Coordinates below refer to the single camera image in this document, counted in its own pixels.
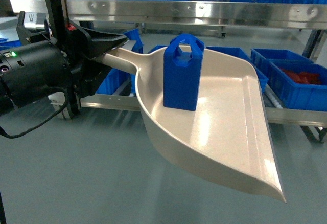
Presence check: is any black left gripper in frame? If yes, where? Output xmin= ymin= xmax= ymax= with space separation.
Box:
xmin=45 ymin=0 xmax=128 ymax=118

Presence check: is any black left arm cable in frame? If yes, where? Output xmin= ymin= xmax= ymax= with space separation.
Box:
xmin=0 ymin=85 xmax=70 ymax=140

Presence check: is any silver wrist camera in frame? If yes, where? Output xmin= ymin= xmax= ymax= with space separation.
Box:
xmin=15 ymin=11 xmax=54 ymax=43

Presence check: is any steel shelf rack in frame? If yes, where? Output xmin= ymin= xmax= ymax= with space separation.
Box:
xmin=0 ymin=0 xmax=327 ymax=143

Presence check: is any blue bin behind handle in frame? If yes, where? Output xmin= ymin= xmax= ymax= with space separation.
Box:
xmin=96 ymin=29 xmax=144 ymax=95

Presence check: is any blue plastic bin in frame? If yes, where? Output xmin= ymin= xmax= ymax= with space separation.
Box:
xmin=250 ymin=48 xmax=313 ymax=78

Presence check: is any blue plastic part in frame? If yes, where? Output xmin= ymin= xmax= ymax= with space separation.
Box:
xmin=163 ymin=34 xmax=204 ymax=111

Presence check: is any beige plastic dustpan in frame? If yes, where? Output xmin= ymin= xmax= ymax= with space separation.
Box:
xmin=99 ymin=48 xmax=286 ymax=201

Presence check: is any blue bin with red parts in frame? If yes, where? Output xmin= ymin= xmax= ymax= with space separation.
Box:
xmin=268 ymin=60 xmax=326 ymax=111

